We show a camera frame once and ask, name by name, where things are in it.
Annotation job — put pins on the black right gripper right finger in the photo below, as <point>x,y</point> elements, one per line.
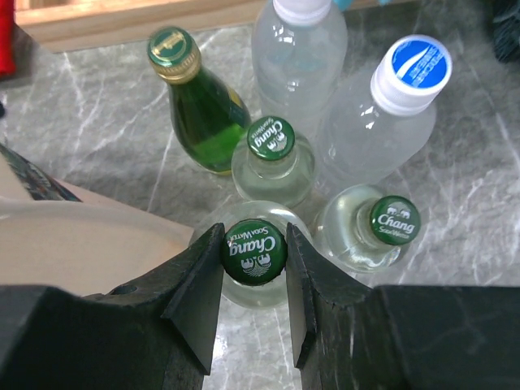
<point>346,335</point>

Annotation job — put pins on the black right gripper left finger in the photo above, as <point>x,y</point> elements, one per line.
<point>153,332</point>

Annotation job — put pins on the clear glass bottle green cap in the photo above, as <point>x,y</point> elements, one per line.
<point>254,251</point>

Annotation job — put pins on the beige canvas tote bag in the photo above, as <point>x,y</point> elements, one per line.
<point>54,233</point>

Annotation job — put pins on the dark green Perrier bottle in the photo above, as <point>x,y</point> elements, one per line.
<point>208,116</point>

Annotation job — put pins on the clear Pocari Sweat bottle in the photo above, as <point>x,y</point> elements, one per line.
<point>298,52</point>

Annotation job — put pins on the red folded cloth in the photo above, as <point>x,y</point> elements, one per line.
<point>7,23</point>

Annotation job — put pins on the wooden clothes rack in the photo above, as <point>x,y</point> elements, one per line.
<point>76,25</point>

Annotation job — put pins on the dark leaf print shirt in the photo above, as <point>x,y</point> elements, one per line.
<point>505,30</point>

